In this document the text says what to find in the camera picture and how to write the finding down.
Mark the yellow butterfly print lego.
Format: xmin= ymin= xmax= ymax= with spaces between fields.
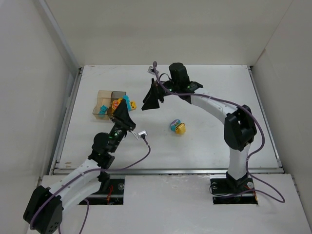
xmin=112 ymin=99 xmax=122 ymax=110

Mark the yellow square lego brick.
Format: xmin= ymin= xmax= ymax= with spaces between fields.
xmin=127 ymin=101 xmax=137 ymax=111

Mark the teal square lego brick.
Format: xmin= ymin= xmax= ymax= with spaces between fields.
xmin=122 ymin=95 xmax=130 ymax=103

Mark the teal lego plate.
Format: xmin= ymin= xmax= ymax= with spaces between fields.
xmin=98 ymin=105 xmax=108 ymax=116

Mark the teal round printed lego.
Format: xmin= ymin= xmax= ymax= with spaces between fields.
xmin=170 ymin=119 xmax=181 ymax=132

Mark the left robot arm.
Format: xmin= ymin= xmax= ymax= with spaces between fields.
xmin=23 ymin=99 xmax=136 ymax=234

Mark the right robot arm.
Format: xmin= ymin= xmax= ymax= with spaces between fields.
xmin=141 ymin=62 xmax=257 ymax=188

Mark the grey transparent container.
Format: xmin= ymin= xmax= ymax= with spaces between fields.
xmin=107 ymin=91 xmax=127 ymax=118

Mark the orange transparent container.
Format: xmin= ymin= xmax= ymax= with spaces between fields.
xmin=93 ymin=90 xmax=112 ymax=120

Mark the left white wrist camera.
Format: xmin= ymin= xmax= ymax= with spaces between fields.
xmin=138 ymin=130 xmax=148 ymax=139

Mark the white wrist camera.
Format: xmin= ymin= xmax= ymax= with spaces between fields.
xmin=147 ymin=66 xmax=158 ymax=76
xmin=138 ymin=130 xmax=148 ymax=139

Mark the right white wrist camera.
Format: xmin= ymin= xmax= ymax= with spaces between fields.
xmin=147 ymin=66 xmax=158 ymax=76

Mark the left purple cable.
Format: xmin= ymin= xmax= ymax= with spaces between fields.
xmin=30 ymin=134 xmax=151 ymax=234

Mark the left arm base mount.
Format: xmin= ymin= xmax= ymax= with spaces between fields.
xmin=85 ymin=176 xmax=125 ymax=205

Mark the aluminium front rail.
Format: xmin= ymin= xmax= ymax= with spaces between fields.
xmin=53 ymin=168 xmax=285 ymax=176

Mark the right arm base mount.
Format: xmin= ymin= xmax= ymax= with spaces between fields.
xmin=209 ymin=178 xmax=258 ymax=205

